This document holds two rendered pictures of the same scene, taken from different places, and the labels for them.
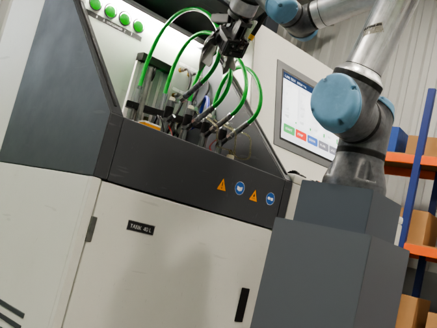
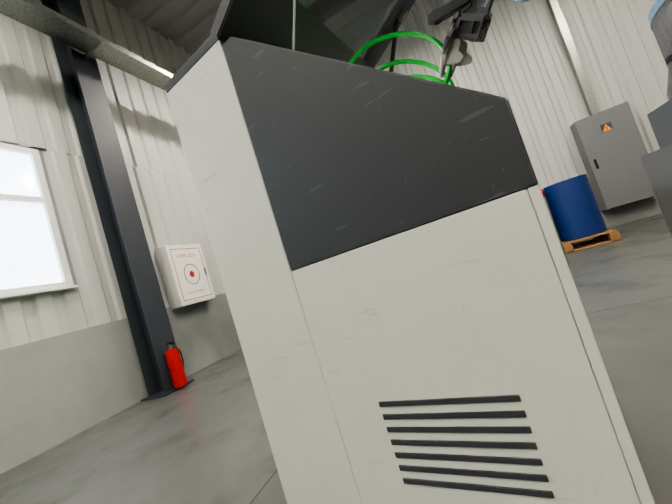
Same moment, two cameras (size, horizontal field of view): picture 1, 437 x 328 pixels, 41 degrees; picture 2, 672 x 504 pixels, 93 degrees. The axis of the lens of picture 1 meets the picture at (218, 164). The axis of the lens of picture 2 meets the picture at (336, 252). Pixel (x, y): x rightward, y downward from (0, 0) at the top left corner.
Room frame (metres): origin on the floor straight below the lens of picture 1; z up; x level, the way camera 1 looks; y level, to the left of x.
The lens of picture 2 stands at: (0.96, 0.78, 0.75)
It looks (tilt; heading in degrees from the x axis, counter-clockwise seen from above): 4 degrees up; 343
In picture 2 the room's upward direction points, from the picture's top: 18 degrees counter-clockwise
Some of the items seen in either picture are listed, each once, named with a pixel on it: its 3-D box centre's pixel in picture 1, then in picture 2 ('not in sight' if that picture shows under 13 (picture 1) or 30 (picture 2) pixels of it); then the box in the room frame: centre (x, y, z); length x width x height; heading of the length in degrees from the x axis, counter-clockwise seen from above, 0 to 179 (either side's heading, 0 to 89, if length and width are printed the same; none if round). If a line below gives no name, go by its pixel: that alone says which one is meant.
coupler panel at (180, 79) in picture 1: (184, 97); not in sight; (2.15, 0.19, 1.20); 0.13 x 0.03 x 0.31; 132
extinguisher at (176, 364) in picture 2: not in sight; (176, 364); (5.25, 1.81, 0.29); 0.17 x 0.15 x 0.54; 141
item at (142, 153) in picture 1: (203, 179); not in sight; (1.62, 0.03, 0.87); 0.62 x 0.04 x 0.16; 132
